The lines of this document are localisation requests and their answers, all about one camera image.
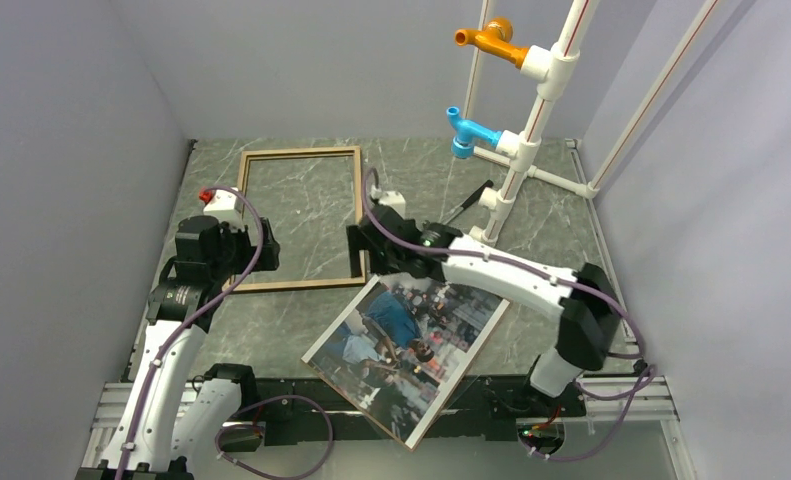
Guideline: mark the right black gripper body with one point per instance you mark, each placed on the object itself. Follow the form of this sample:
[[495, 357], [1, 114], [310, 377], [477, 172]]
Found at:
[[383, 260]]

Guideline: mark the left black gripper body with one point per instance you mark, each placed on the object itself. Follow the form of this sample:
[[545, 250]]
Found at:
[[238, 254]]

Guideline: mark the wooden picture frame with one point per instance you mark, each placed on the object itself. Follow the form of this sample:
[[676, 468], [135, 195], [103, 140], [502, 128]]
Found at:
[[310, 195]]

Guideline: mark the printed photo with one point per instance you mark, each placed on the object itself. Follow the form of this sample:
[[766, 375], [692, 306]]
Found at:
[[401, 347]]

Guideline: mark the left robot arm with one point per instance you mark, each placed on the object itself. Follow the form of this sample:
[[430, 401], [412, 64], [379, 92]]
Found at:
[[153, 440]]

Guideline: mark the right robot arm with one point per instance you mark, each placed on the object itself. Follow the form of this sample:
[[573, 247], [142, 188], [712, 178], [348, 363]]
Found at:
[[582, 302]]

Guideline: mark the blue plastic faucet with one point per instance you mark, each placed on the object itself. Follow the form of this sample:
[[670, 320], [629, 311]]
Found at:
[[467, 132]]

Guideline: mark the orange plastic faucet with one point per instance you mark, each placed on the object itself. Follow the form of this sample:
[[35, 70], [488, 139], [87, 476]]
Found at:
[[494, 38]]

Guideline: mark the white pvc pipe stand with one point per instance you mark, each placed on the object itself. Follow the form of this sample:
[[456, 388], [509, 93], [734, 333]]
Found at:
[[552, 69]]

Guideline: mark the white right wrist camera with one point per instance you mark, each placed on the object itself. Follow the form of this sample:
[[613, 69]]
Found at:
[[394, 200]]

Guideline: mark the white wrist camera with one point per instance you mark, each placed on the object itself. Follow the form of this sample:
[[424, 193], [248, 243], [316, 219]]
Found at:
[[394, 200], [221, 203]]

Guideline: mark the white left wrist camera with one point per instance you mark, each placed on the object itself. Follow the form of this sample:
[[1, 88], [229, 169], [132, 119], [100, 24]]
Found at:
[[221, 203]]

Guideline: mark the black handled hammer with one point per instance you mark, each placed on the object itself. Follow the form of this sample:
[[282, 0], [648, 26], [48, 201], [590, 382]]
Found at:
[[473, 198]]

